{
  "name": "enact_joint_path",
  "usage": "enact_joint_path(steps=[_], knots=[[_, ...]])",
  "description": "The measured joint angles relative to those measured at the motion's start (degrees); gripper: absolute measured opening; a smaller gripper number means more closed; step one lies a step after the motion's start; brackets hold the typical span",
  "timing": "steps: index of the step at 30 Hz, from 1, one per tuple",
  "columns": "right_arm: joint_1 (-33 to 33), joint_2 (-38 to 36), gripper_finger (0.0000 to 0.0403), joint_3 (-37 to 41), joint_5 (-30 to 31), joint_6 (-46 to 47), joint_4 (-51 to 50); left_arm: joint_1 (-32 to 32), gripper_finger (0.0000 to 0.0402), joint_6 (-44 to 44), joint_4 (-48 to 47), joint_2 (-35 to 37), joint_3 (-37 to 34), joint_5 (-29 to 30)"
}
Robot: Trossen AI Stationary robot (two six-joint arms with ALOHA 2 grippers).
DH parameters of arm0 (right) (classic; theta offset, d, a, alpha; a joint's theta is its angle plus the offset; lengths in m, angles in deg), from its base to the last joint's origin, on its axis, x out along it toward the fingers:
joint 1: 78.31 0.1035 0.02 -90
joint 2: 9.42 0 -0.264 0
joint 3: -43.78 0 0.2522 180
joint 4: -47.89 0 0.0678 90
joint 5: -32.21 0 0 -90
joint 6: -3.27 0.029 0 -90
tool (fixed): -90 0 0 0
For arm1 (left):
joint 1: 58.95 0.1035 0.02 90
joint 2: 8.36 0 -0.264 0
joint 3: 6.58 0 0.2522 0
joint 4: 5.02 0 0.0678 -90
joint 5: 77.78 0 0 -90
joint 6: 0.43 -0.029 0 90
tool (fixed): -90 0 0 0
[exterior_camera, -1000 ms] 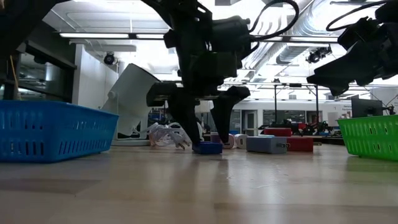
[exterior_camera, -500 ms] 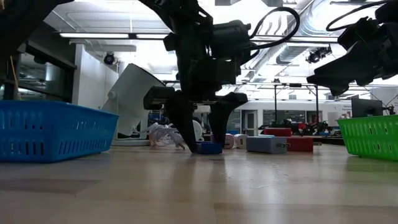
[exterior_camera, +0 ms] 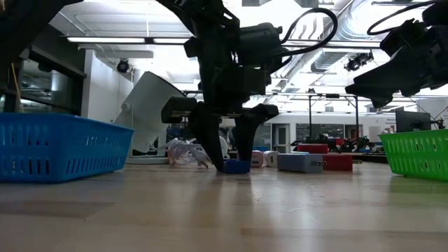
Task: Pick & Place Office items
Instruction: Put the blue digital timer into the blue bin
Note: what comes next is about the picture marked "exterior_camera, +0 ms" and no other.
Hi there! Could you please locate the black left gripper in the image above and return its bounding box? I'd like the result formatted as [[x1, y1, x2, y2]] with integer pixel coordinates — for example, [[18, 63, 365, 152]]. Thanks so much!
[[161, 48, 280, 172]]

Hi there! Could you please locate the black right camera cable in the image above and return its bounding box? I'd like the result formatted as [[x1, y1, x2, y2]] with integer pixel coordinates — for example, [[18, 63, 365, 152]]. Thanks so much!
[[366, 0, 437, 36]]

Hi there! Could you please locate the small blue box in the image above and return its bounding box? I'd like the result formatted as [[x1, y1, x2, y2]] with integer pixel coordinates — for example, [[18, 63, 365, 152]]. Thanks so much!
[[223, 158, 252, 175]]

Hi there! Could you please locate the black background gantry frame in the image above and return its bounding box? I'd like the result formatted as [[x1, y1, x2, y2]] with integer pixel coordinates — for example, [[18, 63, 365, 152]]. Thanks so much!
[[265, 90, 361, 150]]

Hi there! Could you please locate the white charger cube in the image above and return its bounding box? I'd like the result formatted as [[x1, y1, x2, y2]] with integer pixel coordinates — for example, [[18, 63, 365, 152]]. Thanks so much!
[[262, 150, 280, 168]]

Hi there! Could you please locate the blue plastic basket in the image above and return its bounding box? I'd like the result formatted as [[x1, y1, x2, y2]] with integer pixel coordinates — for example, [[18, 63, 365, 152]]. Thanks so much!
[[0, 112, 135, 185]]

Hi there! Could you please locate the white desk lamp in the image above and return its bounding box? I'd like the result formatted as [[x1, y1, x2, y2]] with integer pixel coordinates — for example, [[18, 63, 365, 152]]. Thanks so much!
[[113, 71, 186, 165]]

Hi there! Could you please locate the black ceiling spot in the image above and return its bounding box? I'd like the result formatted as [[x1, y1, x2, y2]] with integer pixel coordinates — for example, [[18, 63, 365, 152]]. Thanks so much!
[[116, 58, 132, 74]]

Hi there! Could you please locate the white lamp power cord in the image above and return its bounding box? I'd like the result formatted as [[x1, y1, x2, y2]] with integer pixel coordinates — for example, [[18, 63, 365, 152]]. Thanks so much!
[[148, 136, 214, 169]]

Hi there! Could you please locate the long ceiling light strip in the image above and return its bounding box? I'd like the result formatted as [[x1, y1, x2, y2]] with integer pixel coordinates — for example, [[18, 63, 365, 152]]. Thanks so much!
[[65, 34, 382, 48]]

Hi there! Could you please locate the green plastic basket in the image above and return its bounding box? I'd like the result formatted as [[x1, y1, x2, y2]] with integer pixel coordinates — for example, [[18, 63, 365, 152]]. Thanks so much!
[[379, 128, 448, 183]]

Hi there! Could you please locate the black ceiling track light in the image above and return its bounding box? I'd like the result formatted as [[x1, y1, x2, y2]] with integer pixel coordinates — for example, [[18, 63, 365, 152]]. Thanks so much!
[[344, 51, 375, 73]]

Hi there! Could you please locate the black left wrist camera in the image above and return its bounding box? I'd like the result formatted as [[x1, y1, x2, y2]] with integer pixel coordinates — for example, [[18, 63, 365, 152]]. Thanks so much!
[[239, 22, 284, 59]]

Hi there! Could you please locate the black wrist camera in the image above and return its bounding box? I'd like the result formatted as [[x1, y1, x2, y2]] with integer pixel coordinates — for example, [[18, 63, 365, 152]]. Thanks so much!
[[239, 22, 284, 59], [379, 19, 430, 57]]

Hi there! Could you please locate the black computer monitor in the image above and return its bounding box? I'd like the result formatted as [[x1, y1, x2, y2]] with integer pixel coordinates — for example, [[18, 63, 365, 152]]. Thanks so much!
[[395, 110, 432, 134]]

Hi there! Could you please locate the white round cord switch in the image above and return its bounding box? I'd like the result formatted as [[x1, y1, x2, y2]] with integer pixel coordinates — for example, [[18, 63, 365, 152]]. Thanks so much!
[[217, 135, 230, 160]]

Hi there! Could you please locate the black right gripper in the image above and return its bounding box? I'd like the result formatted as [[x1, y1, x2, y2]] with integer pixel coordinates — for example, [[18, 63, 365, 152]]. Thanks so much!
[[344, 34, 448, 109]]

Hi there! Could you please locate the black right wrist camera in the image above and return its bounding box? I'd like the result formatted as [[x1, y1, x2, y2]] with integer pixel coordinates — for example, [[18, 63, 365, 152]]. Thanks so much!
[[379, 19, 430, 57]]

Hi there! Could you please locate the yellow hanging cable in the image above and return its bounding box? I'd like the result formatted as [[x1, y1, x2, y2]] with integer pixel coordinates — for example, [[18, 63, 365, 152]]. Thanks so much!
[[10, 62, 23, 113]]

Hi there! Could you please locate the grey-blue power adapter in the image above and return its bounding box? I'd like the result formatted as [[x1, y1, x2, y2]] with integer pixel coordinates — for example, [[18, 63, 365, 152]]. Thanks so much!
[[276, 153, 326, 174]]

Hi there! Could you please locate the red box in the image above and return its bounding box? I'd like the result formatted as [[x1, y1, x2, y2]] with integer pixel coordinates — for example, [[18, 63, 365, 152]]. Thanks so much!
[[296, 143, 330, 155], [321, 153, 354, 172]]

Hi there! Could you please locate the black aluminium table frame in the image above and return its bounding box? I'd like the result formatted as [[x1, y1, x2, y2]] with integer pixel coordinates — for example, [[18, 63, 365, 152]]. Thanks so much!
[[351, 153, 389, 165]]

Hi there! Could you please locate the grey glass door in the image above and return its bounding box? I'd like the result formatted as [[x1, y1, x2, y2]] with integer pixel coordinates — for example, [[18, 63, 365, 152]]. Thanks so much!
[[272, 122, 291, 154]]

